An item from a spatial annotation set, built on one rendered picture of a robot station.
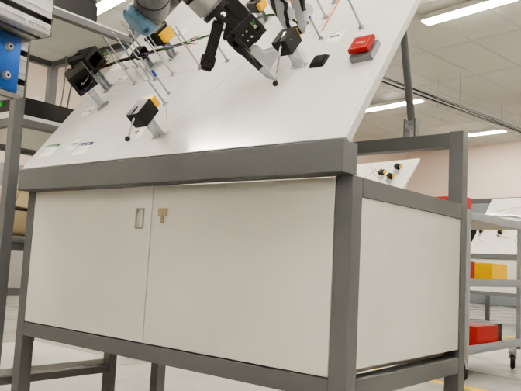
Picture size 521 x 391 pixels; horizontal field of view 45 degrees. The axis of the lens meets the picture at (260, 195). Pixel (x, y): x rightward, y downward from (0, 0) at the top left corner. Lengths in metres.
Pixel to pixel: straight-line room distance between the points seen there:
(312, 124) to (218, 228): 0.33
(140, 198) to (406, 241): 0.69
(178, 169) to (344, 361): 0.60
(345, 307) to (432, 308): 0.39
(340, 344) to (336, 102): 0.50
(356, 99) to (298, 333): 0.49
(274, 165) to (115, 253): 0.59
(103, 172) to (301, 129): 0.63
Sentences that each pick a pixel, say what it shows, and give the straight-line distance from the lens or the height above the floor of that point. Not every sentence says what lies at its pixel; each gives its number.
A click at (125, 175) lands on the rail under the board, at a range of 1.65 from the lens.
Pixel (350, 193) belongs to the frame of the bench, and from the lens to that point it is 1.24.
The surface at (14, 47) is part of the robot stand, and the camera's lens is 1.02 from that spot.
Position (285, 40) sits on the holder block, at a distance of 1.50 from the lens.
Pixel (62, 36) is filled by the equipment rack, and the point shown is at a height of 1.44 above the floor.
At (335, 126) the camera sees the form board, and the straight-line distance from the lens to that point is 1.28.
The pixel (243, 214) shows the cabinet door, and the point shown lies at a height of 0.72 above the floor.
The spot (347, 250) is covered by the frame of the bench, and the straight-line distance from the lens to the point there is 1.24.
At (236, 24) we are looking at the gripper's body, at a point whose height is 1.14.
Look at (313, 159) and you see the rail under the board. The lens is 1.25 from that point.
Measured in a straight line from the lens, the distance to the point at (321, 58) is 1.52.
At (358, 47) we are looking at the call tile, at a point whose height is 1.10.
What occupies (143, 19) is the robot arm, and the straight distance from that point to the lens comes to 1.37.
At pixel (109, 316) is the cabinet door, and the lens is 1.73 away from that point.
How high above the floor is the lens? 0.62
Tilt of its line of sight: 6 degrees up
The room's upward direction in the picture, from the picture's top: 3 degrees clockwise
